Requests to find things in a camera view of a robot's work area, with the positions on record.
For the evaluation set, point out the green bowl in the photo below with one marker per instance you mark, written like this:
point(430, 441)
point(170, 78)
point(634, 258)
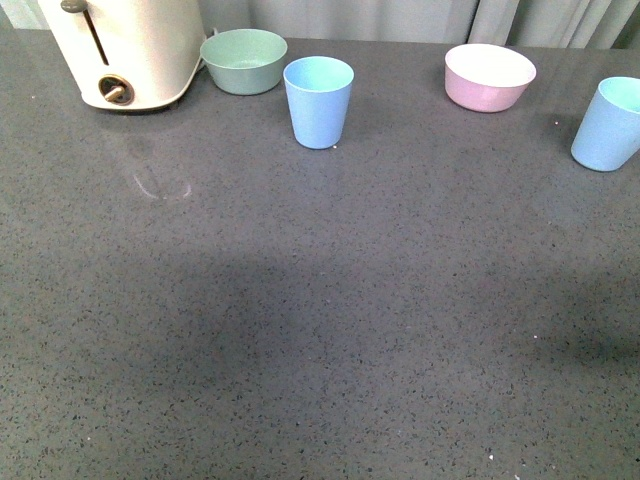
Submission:
point(245, 61)

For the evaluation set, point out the pink bowl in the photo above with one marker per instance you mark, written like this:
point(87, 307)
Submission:
point(486, 78)

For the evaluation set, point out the grey curtain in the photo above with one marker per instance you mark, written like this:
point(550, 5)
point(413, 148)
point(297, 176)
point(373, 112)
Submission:
point(523, 23)

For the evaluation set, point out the blue cup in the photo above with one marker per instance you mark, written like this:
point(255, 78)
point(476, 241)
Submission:
point(608, 135)
point(318, 90)

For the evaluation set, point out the white toaster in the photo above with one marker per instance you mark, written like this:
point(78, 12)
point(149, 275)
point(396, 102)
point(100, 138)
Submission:
point(128, 55)

